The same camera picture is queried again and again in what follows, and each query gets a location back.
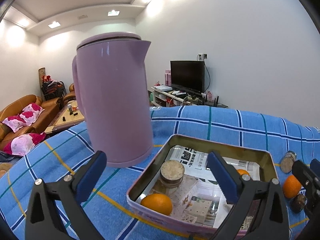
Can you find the black television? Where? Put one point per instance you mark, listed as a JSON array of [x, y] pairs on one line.
[[187, 75]]

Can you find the pink electric kettle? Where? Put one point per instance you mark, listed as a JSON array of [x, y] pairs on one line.
[[111, 91]]

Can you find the orange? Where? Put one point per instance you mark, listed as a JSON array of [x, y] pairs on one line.
[[291, 187], [160, 203], [242, 172]]

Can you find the brown leather armchair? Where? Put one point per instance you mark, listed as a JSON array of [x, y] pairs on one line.
[[69, 96]]

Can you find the pink floral cushion front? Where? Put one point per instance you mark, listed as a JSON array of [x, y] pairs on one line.
[[22, 145]]

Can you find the brown leather sofa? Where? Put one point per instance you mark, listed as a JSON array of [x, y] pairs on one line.
[[51, 109]]

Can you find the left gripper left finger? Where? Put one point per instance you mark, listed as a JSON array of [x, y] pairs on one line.
[[43, 220]]

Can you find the dark dried fruit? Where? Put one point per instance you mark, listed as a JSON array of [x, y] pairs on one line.
[[298, 203]]

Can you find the white tv stand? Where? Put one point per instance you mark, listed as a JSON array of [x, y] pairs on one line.
[[174, 98]]

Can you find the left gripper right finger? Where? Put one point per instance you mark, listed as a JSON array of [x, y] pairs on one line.
[[270, 220]]

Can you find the pink metal tin box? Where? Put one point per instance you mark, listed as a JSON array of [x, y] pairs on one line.
[[160, 219]]

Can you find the wooden coffee table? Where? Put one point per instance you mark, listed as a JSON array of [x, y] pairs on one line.
[[69, 116]]

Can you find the pink floral cushion middle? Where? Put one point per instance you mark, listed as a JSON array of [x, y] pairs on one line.
[[29, 115]]

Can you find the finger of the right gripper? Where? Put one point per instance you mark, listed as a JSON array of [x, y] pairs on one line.
[[308, 176]]

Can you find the newspaper lining in tin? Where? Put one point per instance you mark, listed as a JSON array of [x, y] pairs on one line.
[[197, 179]]

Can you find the pink floral cushion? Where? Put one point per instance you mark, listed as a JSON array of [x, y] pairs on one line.
[[22, 145], [29, 115]]

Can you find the round tea cake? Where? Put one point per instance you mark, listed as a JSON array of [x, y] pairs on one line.
[[171, 173], [287, 161]]

